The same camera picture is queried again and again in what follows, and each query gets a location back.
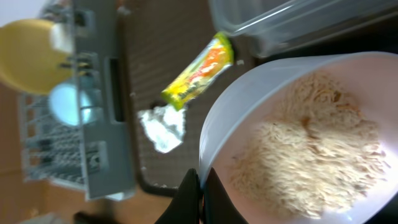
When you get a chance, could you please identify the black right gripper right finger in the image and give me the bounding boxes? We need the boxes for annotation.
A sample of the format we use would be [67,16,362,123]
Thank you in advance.
[203,168,247,224]

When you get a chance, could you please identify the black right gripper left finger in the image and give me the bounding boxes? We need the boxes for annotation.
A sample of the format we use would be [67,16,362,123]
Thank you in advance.
[155,169,201,224]

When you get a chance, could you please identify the white small plate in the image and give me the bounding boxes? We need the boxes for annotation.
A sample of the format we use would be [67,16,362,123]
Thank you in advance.
[198,52,397,223]

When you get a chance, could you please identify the light blue bowl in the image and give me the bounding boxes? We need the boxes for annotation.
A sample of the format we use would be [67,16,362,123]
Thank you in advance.
[49,83,94,126]

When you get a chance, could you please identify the cream cup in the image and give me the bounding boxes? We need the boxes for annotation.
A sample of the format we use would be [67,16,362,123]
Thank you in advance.
[50,23,74,54]

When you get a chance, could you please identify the yellow plate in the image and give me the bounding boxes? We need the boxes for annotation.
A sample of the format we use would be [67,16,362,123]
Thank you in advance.
[1,19,72,95]

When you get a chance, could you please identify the grey dishwasher rack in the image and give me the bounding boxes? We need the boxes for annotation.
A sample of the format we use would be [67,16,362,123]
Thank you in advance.
[19,0,136,201]

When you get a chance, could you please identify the rice food waste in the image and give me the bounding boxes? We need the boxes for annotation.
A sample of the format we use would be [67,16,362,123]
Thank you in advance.
[229,70,388,219]

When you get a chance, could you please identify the crumpled white tissue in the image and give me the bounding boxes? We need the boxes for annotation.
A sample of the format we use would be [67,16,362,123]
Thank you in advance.
[137,105,186,154]

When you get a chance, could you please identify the Apollo snack wrapper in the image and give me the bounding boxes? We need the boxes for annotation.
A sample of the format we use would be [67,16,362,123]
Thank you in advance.
[161,32,234,111]

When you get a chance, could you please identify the brown serving tray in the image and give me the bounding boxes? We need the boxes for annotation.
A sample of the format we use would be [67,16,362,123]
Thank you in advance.
[122,0,255,197]

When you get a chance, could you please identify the clear plastic bin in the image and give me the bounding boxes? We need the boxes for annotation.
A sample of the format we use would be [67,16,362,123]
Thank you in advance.
[209,0,397,58]

